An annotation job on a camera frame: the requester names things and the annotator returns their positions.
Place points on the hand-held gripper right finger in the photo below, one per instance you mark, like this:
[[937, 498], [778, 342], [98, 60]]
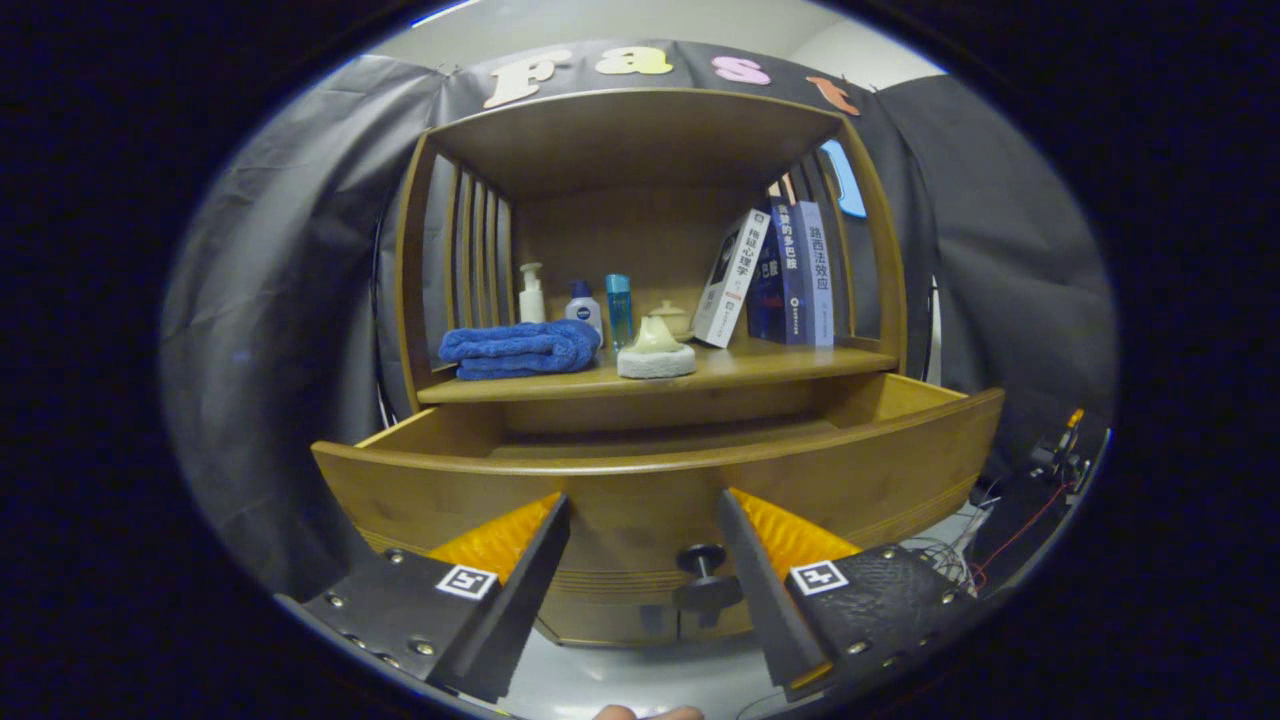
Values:
[[760, 590]]

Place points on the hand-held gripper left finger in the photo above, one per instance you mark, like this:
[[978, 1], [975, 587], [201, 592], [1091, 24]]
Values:
[[525, 590]]

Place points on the black drawer knob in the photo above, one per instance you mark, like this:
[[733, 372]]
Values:
[[705, 590]]

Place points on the wooden drawer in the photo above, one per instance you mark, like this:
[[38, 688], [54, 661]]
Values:
[[640, 500]]

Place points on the white soap dish with soap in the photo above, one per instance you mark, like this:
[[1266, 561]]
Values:
[[655, 358]]

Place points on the wooden cabinet door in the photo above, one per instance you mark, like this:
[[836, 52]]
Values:
[[715, 625], [600, 630]]

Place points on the wooden countertop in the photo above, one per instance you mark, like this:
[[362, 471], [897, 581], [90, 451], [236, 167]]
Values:
[[770, 362]]

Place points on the wooden cabinet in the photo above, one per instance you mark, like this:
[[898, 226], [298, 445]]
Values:
[[640, 140]]

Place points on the blue folded towel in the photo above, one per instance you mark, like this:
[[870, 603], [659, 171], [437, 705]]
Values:
[[520, 348]]

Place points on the black equipment with orange parts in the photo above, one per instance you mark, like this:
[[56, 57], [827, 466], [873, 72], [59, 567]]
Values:
[[1020, 510]]

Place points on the white bottle with blue cap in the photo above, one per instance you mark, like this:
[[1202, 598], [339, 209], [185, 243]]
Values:
[[584, 310]]

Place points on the beige lidded teacup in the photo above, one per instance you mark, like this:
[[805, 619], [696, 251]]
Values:
[[678, 315]]

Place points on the white pump bottle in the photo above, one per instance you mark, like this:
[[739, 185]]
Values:
[[531, 300]]

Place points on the clear blue bottle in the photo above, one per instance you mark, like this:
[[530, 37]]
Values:
[[619, 310]]

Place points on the dark blue book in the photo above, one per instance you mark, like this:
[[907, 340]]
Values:
[[788, 280]]

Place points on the white book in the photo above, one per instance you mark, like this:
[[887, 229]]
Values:
[[730, 280]]

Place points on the lavender book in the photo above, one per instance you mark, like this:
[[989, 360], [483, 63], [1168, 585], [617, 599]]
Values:
[[818, 280]]

